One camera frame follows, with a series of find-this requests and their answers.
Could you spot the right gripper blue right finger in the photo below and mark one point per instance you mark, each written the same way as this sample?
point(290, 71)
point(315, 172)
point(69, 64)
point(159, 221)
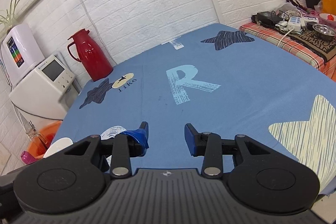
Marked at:
point(196, 142)

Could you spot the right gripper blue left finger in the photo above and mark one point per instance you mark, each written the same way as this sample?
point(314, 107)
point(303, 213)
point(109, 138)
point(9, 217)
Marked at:
point(137, 140)

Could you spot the large white floral plate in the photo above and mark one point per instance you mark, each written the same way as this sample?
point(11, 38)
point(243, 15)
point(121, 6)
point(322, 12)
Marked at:
point(59, 145)

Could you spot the blue patterned tablecloth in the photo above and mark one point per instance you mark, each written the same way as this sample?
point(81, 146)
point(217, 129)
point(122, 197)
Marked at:
point(219, 80)

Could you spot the red thermos jug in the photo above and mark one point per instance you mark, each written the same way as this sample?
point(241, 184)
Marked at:
point(85, 50)

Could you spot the orange plastic basin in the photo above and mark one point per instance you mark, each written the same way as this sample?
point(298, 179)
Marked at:
point(49, 133)

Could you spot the white countertop appliance with screen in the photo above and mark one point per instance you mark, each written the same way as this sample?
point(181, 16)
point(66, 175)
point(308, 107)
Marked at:
point(46, 93)

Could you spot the glass jar in basin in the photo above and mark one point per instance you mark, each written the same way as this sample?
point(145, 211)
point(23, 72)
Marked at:
point(35, 136)

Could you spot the pink water bottle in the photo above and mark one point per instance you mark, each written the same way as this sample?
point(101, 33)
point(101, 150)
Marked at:
point(27, 158)

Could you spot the black device on side table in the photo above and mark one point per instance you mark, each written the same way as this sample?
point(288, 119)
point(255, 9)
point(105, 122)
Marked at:
point(268, 18)

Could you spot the white water purifier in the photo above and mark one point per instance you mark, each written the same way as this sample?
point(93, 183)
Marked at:
point(20, 53)

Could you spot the plaid cloth side table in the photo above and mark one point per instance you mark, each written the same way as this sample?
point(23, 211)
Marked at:
point(289, 45)

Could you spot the white power strip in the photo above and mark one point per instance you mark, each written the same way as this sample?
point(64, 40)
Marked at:
point(294, 24)

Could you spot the black patterned mat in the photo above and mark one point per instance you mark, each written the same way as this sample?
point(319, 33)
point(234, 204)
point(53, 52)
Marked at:
point(309, 39)

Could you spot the small steel bowl on side table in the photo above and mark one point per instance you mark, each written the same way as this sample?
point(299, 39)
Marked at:
point(324, 32)

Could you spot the white bowl with red item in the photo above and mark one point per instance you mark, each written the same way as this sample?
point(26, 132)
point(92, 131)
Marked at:
point(328, 17)

